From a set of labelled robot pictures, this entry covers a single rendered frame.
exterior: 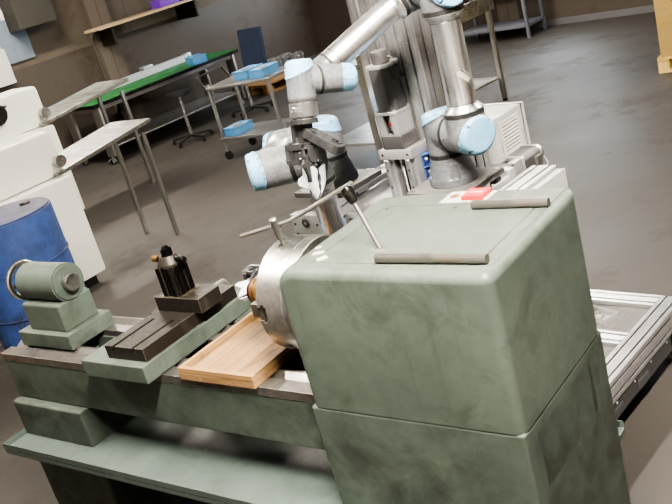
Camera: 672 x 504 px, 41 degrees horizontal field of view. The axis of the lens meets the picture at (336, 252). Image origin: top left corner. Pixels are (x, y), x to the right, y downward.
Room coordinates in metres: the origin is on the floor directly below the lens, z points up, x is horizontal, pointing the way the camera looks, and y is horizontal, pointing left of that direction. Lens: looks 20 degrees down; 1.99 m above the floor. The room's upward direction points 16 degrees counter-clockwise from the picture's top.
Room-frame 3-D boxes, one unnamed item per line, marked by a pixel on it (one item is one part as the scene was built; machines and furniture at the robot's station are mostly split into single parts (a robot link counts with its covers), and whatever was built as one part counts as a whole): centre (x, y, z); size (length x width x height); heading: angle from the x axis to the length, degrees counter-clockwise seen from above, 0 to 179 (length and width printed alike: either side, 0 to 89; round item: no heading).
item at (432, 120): (2.64, -0.41, 1.33); 0.13 x 0.12 x 0.14; 21
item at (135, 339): (2.71, 0.56, 0.95); 0.43 x 0.18 x 0.04; 139
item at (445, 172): (2.65, -0.41, 1.21); 0.15 x 0.15 x 0.10
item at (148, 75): (11.54, 1.63, 0.43); 2.39 x 0.95 x 0.86; 133
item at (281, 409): (2.52, 0.37, 0.77); 2.10 x 0.34 x 0.18; 49
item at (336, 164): (3.01, -0.07, 1.21); 0.15 x 0.15 x 0.10
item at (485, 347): (2.05, -0.22, 1.06); 0.59 x 0.48 x 0.39; 49
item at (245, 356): (2.47, 0.31, 0.89); 0.36 x 0.30 x 0.04; 139
